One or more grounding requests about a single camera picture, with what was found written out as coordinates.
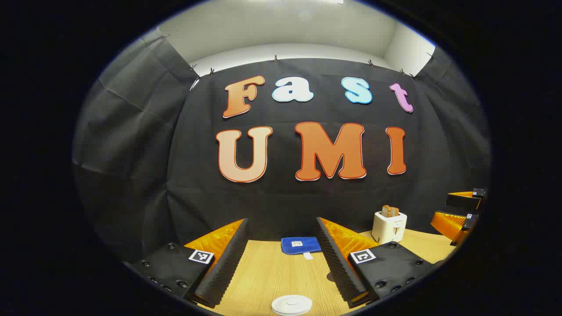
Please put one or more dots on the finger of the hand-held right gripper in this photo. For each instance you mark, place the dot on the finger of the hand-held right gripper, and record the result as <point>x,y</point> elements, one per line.
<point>463,200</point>
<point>452,224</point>

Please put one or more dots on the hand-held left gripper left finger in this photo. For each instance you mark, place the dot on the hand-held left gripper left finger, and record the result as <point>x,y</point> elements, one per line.
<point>224,267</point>

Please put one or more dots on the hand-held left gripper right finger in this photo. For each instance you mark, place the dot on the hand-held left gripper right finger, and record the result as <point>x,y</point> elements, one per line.
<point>340,267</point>

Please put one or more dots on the blue towel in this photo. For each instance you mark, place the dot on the blue towel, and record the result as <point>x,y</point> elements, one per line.
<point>300,245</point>

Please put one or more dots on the toast slice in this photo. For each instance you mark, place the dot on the toast slice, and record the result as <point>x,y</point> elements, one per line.
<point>385,211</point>
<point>394,212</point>

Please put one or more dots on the white toaster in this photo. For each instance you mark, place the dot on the white toaster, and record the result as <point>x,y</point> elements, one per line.
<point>388,228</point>

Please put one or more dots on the black backdrop cloth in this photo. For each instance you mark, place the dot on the black backdrop cloth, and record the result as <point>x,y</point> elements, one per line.
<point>285,197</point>

